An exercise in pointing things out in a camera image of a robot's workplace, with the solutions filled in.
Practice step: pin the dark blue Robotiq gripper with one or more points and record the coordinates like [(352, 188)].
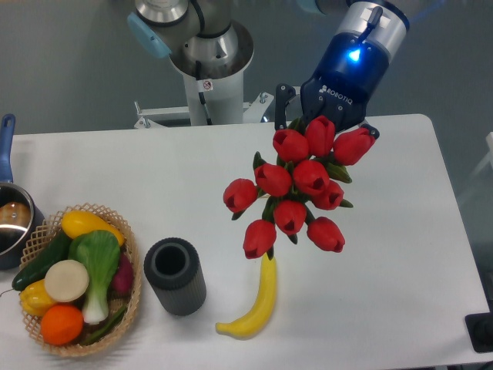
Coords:
[(340, 87)]

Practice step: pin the red artificial tulip bouquet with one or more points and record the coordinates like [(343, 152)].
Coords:
[(311, 166)]

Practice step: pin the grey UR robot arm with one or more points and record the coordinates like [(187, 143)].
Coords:
[(211, 51)]

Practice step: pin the dark grey ribbed vase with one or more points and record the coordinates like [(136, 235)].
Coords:
[(173, 269)]

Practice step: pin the yellow plastic banana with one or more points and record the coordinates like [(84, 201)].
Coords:
[(255, 320)]

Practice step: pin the black device at table edge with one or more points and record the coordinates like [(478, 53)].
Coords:
[(479, 328)]

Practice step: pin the purple plastic radish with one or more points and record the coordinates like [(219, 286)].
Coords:
[(123, 279)]

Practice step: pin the green plastic bok choy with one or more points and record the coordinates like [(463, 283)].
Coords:
[(98, 251)]

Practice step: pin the yellow plastic squash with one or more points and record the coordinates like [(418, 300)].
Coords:
[(78, 222)]

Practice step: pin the woven wicker basket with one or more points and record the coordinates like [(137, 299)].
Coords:
[(40, 239)]

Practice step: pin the cream round plastic disc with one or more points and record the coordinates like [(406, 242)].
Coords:
[(66, 281)]

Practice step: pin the green plastic bean pod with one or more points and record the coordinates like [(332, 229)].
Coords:
[(106, 328)]

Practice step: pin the green plastic cucumber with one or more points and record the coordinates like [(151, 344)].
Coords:
[(56, 251)]

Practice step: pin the orange plastic orange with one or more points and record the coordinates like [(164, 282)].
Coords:
[(61, 324)]

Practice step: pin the yellow plastic bell pepper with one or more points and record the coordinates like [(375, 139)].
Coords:
[(35, 300)]

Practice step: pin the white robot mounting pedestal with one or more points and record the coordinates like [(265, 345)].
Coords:
[(209, 102)]

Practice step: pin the blue saucepan with handle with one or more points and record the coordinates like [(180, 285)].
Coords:
[(19, 214)]

